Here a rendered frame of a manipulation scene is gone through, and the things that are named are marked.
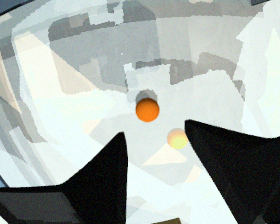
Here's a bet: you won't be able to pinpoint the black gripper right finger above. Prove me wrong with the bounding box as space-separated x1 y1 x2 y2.
184 120 280 224

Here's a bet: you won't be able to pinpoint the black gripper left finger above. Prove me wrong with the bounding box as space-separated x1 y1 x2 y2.
0 132 128 224

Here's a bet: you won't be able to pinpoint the translucent yellow ball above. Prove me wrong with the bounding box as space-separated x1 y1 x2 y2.
167 128 188 149

